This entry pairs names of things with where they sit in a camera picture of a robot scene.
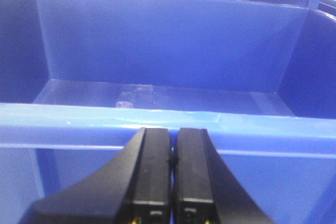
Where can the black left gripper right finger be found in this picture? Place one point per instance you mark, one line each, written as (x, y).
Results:
(204, 188)

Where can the large blue plastic bin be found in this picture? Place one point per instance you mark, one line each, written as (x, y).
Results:
(80, 77)

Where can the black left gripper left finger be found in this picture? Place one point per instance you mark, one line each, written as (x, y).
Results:
(133, 187)

